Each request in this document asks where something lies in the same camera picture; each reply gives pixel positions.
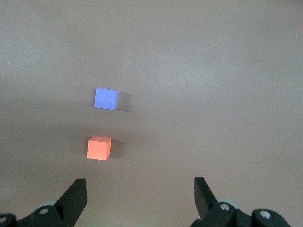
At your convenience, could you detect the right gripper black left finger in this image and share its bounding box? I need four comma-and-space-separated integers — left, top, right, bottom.
28, 178, 88, 227

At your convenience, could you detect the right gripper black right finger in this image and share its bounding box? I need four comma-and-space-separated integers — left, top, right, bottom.
190, 176, 255, 227

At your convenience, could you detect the orange foam block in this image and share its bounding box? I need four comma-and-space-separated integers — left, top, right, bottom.
87, 136, 112, 161

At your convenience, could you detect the purple foam block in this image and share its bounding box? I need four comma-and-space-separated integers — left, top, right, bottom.
93, 87, 119, 111

